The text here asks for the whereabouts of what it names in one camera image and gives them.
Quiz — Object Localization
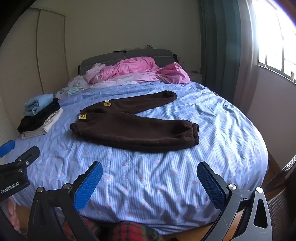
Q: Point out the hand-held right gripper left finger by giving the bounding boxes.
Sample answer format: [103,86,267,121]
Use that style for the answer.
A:
[27,161,103,241]

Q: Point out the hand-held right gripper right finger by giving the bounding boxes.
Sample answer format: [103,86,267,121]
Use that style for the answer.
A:
[196,161,273,241]

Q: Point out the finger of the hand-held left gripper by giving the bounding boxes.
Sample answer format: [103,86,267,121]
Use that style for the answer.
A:
[0,140,16,158]
[13,146,40,172]

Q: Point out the brown fleece pants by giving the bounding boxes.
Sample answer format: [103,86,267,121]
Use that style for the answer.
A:
[70,91,200,153]

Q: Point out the folded white garment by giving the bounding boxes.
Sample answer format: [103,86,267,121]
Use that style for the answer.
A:
[21,108,64,140]

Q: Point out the folded black garment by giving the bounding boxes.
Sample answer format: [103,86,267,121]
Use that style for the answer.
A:
[17,98,61,134]

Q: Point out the blue striped floral bed sheet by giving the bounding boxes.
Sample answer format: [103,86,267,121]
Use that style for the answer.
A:
[5,81,269,235]

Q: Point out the folded light blue garment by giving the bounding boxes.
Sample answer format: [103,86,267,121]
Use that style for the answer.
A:
[24,93,54,117]

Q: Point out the person's plaid clothing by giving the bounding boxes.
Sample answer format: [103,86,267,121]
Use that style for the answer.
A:
[61,217,163,241]

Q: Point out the wicker basket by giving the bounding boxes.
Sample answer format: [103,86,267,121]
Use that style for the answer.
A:
[265,155,296,241]

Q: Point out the beige wardrobe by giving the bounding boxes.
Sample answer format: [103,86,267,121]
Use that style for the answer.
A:
[0,7,70,142]

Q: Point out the pale floral quilt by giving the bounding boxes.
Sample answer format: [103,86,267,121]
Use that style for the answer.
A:
[55,71,160,99]

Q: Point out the white nightstand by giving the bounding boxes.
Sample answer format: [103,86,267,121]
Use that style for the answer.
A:
[187,71,204,84]

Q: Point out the pink satin quilt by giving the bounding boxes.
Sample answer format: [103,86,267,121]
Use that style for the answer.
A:
[85,56,191,84]

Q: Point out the grey upholstered headboard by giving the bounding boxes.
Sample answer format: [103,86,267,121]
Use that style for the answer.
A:
[78,49,178,76]

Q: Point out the teal curtain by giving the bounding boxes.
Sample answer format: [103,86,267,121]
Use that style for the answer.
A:
[198,0,258,106]

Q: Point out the window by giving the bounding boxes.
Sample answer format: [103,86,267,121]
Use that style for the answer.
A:
[251,0,296,82]

